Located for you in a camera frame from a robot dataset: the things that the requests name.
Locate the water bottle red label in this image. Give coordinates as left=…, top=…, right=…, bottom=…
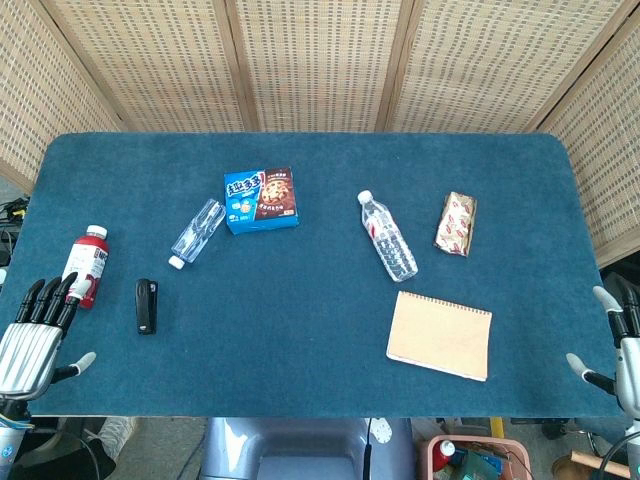
left=356, top=189, right=420, bottom=283

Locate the small red bottle white cap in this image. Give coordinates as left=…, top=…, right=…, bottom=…
left=432, top=440, right=457, bottom=473

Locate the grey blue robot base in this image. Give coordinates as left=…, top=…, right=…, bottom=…
left=198, top=416, right=417, bottom=480

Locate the red white snack packet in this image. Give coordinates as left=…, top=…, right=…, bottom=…
left=432, top=191, right=478, bottom=259

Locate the tan spiral notebook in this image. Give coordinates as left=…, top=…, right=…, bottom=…
left=385, top=290, right=494, bottom=383

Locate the black stapler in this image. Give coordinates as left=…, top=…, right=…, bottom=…
left=134, top=278, right=160, bottom=336

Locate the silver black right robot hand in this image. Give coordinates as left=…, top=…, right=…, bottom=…
left=565, top=279, right=640, bottom=417

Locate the woven rattan screen panel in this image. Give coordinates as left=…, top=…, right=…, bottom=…
left=383, top=0, right=627, bottom=134
left=535, top=0, right=640, bottom=270
left=0, top=0, right=124, bottom=195
left=224, top=0, right=417, bottom=134
left=39, top=0, right=257, bottom=134

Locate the wooden stick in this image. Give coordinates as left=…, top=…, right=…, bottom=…
left=571, top=449, right=632, bottom=479

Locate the pink plastic basket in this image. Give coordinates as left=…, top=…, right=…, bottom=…
left=416, top=433, right=532, bottom=480

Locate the black cable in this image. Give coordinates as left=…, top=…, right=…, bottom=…
left=361, top=417, right=374, bottom=480

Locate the red drink bottle white cap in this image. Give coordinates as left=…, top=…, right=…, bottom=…
left=60, top=224, right=110, bottom=311

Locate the blue cookie box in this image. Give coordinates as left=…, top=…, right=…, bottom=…
left=223, top=166, right=302, bottom=236

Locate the blue felt table cover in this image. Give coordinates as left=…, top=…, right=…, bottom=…
left=0, top=131, right=624, bottom=419

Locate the clear plastic bottle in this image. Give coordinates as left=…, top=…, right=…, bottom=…
left=168, top=197, right=227, bottom=271

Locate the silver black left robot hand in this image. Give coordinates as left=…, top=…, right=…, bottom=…
left=0, top=271, right=97, bottom=402

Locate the white shoe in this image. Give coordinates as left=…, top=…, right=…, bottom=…
left=82, top=416, right=139, bottom=460

